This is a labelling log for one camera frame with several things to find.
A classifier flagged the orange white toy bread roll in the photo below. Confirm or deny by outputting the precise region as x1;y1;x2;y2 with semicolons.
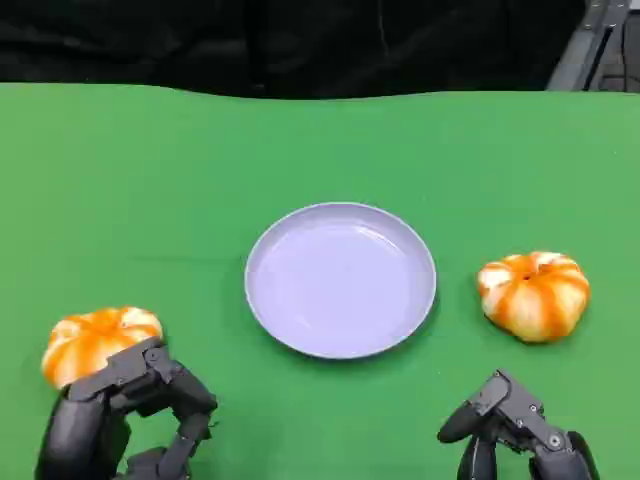
475;250;592;344
40;306;165;391

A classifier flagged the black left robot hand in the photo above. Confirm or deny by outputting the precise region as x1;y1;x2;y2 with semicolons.
33;336;219;480

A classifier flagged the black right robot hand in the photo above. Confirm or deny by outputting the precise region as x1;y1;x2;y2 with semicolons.
437;369;601;480

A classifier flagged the lilac plate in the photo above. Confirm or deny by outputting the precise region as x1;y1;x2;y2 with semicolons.
243;201;438;361

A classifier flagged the black backdrop curtain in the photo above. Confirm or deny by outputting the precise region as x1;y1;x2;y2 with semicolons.
0;0;586;100

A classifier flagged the green cloth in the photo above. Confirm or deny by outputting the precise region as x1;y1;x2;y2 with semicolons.
0;82;640;480

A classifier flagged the grey metal frame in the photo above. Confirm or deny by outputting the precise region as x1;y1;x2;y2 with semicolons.
544;0;640;94

